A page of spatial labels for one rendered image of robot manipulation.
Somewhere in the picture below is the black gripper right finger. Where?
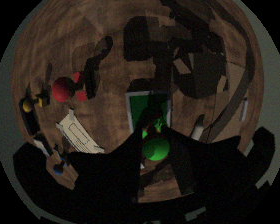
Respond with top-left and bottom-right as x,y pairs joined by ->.
161,125 -> 241,196

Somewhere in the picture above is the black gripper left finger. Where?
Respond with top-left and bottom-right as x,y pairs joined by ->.
67,125 -> 143,202

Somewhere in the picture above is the cream inspection card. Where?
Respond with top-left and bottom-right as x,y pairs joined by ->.
56,108 -> 105,153

